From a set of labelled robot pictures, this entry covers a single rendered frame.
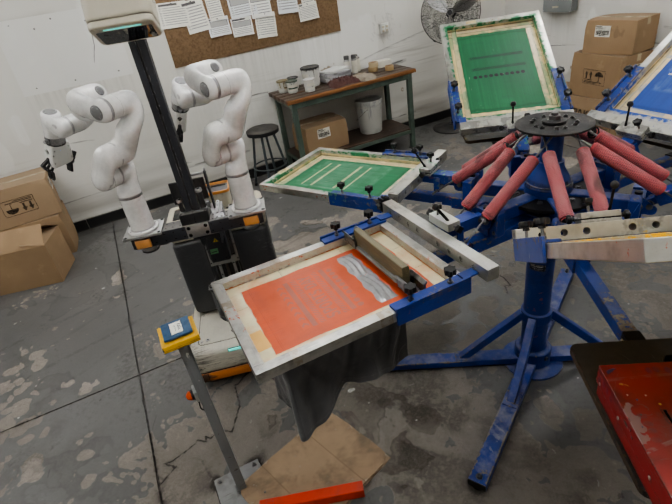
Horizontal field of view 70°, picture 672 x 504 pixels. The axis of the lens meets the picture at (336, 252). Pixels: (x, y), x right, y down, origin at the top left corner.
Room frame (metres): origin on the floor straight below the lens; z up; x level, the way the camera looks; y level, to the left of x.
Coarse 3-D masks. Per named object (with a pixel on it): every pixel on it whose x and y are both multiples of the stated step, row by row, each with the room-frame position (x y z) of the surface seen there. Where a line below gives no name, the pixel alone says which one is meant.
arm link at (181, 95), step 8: (176, 80) 2.11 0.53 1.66; (184, 80) 2.12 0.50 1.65; (176, 88) 2.08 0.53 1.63; (184, 88) 2.08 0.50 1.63; (176, 96) 2.05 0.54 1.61; (184, 96) 2.03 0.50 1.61; (192, 96) 2.05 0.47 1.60; (176, 104) 2.12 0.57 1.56; (184, 104) 2.02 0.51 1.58; (192, 104) 2.05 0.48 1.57
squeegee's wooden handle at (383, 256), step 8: (360, 232) 1.65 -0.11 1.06; (360, 240) 1.63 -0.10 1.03; (368, 240) 1.58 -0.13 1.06; (368, 248) 1.57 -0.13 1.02; (376, 248) 1.51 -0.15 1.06; (384, 248) 1.50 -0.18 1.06; (376, 256) 1.52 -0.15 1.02; (384, 256) 1.46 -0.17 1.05; (392, 256) 1.43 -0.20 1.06; (384, 264) 1.47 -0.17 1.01; (392, 264) 1.41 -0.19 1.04; (400, 264) 1.38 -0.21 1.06; (392, 272) 1.41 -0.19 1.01; (400, 272) 1.36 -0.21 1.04; (408, 272) 1.36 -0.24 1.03; (408, 280) 1.36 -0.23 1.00
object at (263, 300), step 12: (348, 252) 1.68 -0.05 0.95; (312, 264) 1.64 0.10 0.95; (324, 264) 1.62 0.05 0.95; (336, 264) 1.61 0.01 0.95; (372, 264) 1.57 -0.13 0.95; (288, 276) 1.58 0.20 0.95; (300, 276) 1.57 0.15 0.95; (348, 276) 1.51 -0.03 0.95; (360, 276) 1.50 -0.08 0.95; (252, 288) 1.54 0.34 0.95; (264, 288) 1.53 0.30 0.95; (252, 300) 1.46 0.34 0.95; (264, 300) 1.45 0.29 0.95; (276, 300) 1.43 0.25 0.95; (252, 312) 1.39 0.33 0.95; (264, 312) 1.37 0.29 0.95
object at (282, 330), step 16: (416, 272) 1.46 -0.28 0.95; (352, 288) 1.43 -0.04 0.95; (368, 304) 1.32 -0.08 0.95; (384, 304) 1.30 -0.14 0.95; (272, 320) 1.32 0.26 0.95; (288, 320) 1.31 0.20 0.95; (336, 320) 1.26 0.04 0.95; (352, 320) 1.25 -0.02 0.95; (272, 336) 1.24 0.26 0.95; (288, 336) 1.22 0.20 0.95; (304, 336) 1.21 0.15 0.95
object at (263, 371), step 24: (408, 240) 1.64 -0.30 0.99; (264, 264) 1.64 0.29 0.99; (288, 264) 1.65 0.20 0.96; (432, 264) 1.46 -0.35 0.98; (216, 288) 1.53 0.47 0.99; (384, 312) 1.22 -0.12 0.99; (240, 336) 1.22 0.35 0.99; (336, 336) 1.14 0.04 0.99; (360, 336) 1.16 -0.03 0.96; (288, 360) 1.07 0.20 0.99
